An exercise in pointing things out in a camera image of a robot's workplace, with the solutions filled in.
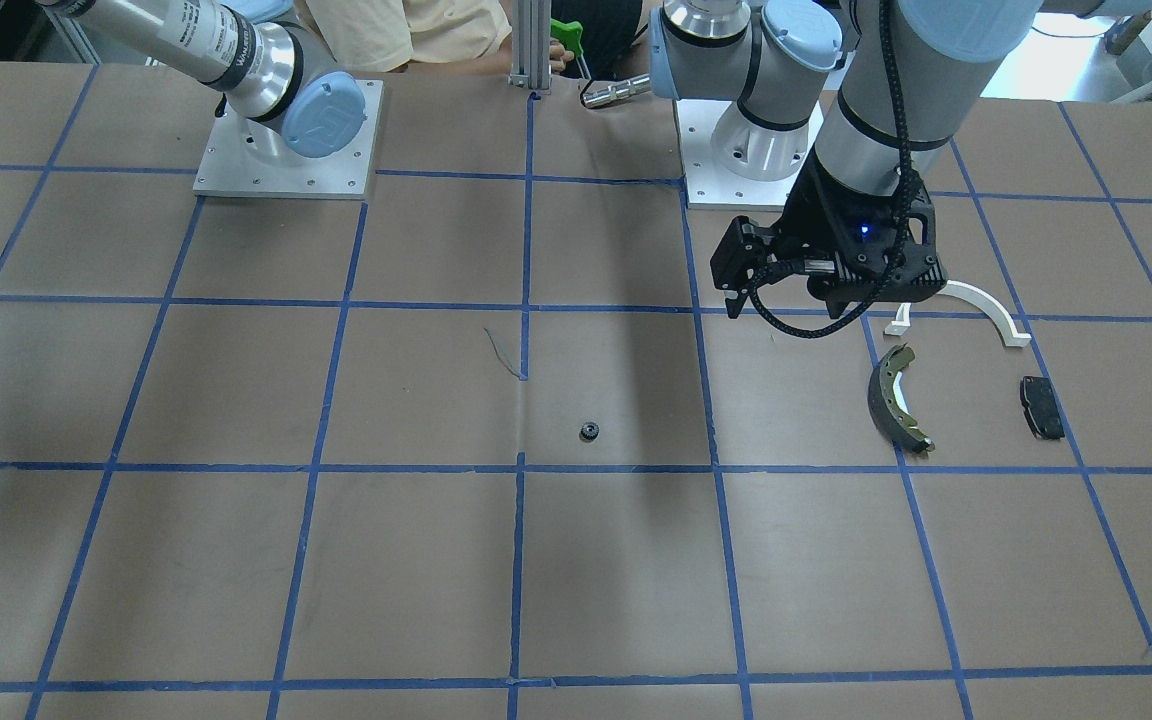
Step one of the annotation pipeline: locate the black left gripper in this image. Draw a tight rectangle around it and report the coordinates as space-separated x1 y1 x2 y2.
774 151 947 319

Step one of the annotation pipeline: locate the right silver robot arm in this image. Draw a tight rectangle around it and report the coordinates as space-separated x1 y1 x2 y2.
40 1 367 158

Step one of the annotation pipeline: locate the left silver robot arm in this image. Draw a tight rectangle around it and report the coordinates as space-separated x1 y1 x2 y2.
649 1 1151 338

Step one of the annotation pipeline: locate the white curved plastic part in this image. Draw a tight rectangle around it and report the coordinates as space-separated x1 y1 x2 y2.
882 281 1033 348

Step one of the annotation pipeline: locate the olive brake shoe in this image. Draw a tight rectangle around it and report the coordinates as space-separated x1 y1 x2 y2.
867 344 935 454

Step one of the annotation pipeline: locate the black brake pad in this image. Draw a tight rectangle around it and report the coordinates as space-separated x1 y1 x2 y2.
1020 376 1066 439

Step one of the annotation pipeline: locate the green handheld controller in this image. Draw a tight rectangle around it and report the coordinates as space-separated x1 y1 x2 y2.
550 18 591 79

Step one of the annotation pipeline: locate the person in beige shirt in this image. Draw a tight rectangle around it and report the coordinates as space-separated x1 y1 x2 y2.
291 0 577 76

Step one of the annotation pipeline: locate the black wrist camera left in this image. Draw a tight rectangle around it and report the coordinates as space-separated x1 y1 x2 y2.
710 215 788 319

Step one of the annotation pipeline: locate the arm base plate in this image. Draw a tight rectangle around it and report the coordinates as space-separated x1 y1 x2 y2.
194 79 387 200
675 99 823 211

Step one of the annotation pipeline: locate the aluminium frame post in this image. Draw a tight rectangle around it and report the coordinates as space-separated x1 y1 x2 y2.
508 0 550 97

